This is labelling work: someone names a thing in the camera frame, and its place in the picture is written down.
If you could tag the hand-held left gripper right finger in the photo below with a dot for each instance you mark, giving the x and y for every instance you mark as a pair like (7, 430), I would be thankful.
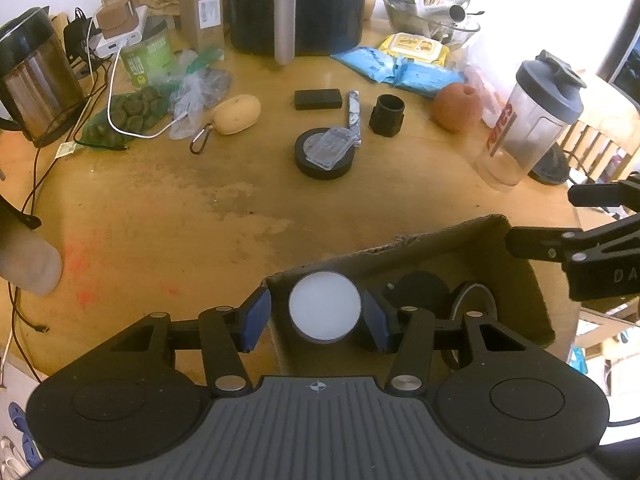
(377, 322)

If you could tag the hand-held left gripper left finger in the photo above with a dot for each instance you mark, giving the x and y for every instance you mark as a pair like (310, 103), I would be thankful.
(257, 317)

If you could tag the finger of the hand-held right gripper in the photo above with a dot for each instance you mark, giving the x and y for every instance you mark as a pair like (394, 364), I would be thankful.
(540, 245)
(595, 195)

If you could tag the white plastic jar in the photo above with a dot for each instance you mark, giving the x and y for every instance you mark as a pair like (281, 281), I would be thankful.
(325, 307)

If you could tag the small black wheel part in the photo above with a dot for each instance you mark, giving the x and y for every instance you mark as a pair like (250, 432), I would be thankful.
(422, 287)

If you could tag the large black tape roll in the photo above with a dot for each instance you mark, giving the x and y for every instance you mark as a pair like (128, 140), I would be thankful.
(490, 302)

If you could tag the cardboard box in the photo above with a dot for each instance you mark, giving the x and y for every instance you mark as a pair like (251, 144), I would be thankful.
(450, 255)

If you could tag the black round disc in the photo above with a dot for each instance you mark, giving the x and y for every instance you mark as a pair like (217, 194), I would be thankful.
(305, 160)

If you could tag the clear plastic case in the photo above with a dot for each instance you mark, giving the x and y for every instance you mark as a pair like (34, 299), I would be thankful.
(330, 147)

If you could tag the black ribbed cylinder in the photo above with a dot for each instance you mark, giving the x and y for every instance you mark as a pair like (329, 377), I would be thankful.
(387, 115)

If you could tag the tan pouch with carabiner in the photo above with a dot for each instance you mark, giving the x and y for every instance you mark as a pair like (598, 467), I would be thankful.
(237, 112)

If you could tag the wooden chair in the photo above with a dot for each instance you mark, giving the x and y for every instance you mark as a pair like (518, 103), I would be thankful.
(600, 145)

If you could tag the black blender base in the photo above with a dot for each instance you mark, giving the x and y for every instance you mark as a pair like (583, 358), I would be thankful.
(550, 165)

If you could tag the clear shaker bottle grey lid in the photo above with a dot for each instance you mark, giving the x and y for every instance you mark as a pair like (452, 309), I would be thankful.
(530, 125)

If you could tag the orange round fruit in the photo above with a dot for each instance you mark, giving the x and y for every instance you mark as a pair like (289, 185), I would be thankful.
(457, 105)

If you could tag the marbled grey stick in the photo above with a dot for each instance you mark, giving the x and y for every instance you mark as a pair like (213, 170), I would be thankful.
(354, 115)

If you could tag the black rectangular case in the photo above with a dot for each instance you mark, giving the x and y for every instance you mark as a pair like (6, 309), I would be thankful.
(317, 99)

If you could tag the silver metal cup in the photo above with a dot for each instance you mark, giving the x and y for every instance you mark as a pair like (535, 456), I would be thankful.
(457, 10)

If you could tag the yellow wet wipes pack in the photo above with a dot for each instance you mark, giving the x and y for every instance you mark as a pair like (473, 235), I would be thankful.
(415, 47)

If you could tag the crumpled clear plastic bag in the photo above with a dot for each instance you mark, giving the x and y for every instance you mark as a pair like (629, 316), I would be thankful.
(197, 90)

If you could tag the frosted black water bottle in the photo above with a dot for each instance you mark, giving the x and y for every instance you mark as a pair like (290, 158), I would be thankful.
(25, 270)

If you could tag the green mesh produce bag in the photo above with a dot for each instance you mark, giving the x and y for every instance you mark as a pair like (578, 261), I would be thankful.
(130, 110)

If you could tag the glass bowl with clutter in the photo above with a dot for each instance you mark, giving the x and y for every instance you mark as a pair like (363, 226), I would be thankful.
(430, 15)

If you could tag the small paper tag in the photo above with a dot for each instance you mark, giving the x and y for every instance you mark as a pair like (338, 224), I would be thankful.
(65, 149)

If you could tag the blue slipper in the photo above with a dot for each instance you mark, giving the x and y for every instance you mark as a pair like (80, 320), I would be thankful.
(15, 412)
(31, 447)

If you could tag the green canister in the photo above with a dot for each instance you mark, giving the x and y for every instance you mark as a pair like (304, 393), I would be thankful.
(147, 60)

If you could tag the white shoe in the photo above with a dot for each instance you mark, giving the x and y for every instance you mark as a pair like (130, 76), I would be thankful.
(7, 452)

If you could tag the white power bank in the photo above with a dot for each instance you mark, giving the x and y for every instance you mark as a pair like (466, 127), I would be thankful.
(122, 42)

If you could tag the tall brown carton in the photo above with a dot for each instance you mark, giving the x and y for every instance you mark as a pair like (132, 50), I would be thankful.
(200, 5)

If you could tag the black air fryer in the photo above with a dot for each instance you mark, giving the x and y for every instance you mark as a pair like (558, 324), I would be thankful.
(325, 5)

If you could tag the steel electric kettle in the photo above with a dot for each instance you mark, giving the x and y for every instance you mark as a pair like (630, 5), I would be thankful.
(37, 80)

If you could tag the brown block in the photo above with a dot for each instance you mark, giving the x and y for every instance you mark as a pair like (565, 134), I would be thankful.
(117, 17)

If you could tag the black power adapter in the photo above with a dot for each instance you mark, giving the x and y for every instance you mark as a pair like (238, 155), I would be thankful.
(75, 35)

